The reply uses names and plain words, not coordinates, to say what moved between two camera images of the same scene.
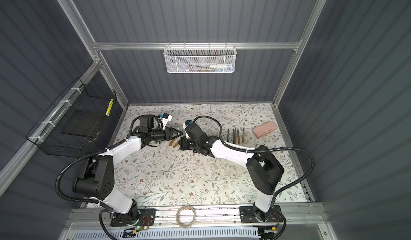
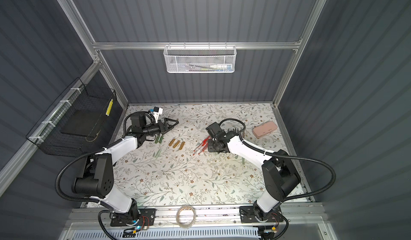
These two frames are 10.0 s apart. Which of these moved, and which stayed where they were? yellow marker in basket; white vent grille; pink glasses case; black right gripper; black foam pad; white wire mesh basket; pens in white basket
Moved: black right gripper
Stayed: pink glasses case; white wire mesh basket; black foam pad; pens in white basket; white vent grille; yellow marker in basket
